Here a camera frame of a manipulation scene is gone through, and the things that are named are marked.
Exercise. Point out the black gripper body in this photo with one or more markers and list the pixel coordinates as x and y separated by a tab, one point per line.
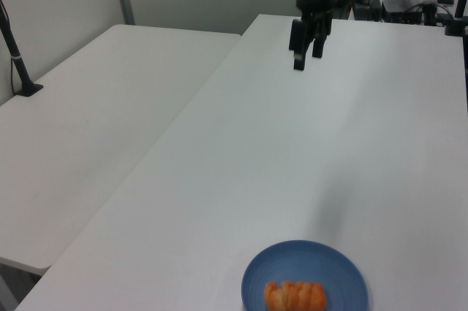
315	0

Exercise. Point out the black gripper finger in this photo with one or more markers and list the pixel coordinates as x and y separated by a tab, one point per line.
319	47
298	38

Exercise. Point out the orange-brown bread piece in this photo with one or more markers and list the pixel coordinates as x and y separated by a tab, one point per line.
294	295

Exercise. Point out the black electronics box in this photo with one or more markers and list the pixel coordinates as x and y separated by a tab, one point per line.
402	11

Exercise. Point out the black clamp stand pole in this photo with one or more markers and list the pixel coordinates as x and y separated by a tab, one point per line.
457	14

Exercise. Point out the blue round plate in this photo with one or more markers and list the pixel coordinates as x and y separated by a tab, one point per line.
285	263

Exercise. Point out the white side table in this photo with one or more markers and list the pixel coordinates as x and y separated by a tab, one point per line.
91	113

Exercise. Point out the black camera stand pole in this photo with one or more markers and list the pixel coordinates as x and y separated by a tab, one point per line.
16	62

